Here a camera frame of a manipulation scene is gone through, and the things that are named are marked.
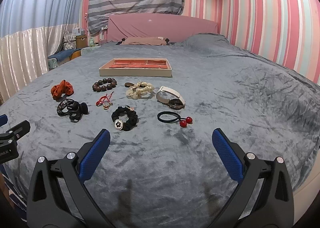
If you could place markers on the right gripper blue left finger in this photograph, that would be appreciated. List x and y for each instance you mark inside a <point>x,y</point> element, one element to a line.
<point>46,205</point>

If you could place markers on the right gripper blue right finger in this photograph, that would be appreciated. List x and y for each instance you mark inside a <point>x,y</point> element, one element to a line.
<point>263,196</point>

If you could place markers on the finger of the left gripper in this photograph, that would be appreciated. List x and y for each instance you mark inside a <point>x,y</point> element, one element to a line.
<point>3,120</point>

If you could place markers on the orange fabric scrunchie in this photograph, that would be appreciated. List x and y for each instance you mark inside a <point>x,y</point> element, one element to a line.
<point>64,87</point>

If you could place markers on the black hair claw clip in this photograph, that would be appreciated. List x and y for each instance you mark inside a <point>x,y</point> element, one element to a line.
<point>76,110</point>

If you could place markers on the black scrunchie with flower charm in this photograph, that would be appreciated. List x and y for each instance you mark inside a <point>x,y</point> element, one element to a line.
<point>124,118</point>

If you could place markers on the black hair tie red balls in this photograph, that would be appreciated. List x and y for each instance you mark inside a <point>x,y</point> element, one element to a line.
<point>173,117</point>

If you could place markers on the cream organza scrunchie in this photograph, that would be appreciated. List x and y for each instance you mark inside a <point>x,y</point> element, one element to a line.
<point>138,90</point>

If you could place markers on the beige jewelry tray brick lining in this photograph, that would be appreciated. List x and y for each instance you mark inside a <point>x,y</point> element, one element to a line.
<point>149,67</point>

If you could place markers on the cream satin curtain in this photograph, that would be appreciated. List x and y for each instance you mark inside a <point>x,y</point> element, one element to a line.
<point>24,55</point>

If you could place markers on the blue folded cloth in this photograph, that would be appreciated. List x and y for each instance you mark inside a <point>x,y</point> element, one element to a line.
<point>62,55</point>

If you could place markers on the patterned fabric bag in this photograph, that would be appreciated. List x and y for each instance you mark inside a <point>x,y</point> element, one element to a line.
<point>69,41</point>

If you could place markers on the brown storage box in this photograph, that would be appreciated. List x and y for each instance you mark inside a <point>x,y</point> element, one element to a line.
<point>81,41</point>

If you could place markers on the grey plush bed blanket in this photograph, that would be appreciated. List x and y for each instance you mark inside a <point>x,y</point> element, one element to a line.
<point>161,105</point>

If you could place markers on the tan pillow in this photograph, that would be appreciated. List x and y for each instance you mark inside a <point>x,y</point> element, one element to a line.
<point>144,41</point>

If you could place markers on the pink bed headboard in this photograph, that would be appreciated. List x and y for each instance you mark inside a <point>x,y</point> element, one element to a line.
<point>176,28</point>

